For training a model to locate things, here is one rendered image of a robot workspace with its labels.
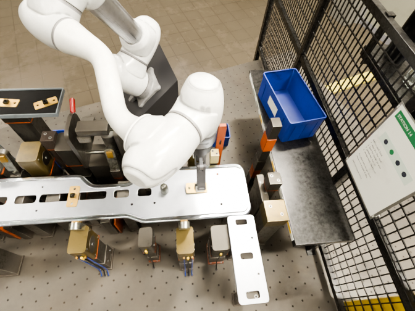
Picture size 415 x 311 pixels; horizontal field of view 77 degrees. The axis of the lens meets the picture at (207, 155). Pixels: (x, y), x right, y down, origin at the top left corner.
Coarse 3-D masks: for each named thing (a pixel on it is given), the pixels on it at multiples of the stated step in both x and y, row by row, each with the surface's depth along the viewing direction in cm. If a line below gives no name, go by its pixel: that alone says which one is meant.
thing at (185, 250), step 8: (176, 232) 89; (184, 232) 89; (192, 232) 89; (184, 240) 88; (192, 240) 88; (184, 248) 86; (192, 248) 86; (184, 256) 88; (192, 256) 89; (184, 264) 99; (192, 264) 101
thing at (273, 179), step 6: (270, 174) 99; (276, 174) 99; (264, 180) 103; (270, 180) 98; (276, 180) 98; (264, 186) 105; (270, 186) 99; (276, 186) 99; (270, 192) 104; (270, 198) 110
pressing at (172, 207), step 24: (192, 168) 107; (216, 168) 108; (240, 168) 109; (0, 192) 98; (24, 192) 98; (48, 192) 99; (216, 192) 103; (240, 192) 103; (0, 216) 93; (24, 216) 93; (48, 216) 94; (72, 216) 94; (96, 216) 95; (120, 216) 96; (144, 216) 96; (168, 216) 96; (192, 216) 97; (216, 216) 98
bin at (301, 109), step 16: (272, 80) 123; (288, 80) 126; (272, 96) 113; (288, 96) 128; (304, 96) 117; (272, 112) 116; (288, 112) 123; (304, 112) 119; (320, 112) 109; (288, 128) 106; (304, 128) 108
